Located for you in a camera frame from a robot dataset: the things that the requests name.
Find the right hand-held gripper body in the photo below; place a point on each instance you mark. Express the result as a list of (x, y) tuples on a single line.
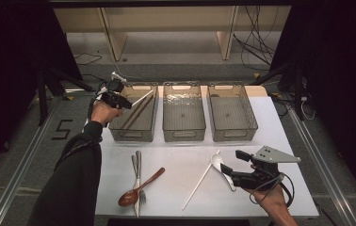
[(261, 177)]

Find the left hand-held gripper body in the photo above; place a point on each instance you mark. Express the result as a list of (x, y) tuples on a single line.
[(111, 97)]

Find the white ceramic spoon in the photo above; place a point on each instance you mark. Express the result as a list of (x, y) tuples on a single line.
[(217, 160)]

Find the white chopstick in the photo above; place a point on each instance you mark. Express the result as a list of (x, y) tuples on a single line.
[(198, 185), (143, 98)]

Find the smoky clear plastic bin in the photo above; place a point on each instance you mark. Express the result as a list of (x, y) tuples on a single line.
[(232, 116), (184, 116), (144, 125)]

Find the metal fork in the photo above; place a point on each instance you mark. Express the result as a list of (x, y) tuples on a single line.
[(134, 166)]

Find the brown wooden spoon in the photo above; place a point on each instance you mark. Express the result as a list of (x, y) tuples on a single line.
[(129, 197)]

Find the person's left hand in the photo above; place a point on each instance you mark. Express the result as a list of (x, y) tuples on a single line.
[(102, 113)]

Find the person's right hand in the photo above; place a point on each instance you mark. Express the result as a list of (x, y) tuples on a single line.
[(270, 197)]

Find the black metal stand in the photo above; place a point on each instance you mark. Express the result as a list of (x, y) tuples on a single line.
[(298, 88), (42, 94)]

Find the light wooden shelf unit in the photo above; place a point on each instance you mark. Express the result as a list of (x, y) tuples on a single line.
[(166, 19)]

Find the black curtain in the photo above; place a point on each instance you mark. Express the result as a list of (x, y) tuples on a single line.
[(9, 62), (339, 62)]

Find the black overhead beam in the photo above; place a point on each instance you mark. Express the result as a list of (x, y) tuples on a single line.
[(166, 2)]

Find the short aluminium rail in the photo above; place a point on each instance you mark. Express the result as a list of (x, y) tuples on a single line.
[(78, 91)]

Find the aluminium floor rail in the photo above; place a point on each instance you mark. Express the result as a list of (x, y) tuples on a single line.
[(326, 175), (12, 185)]

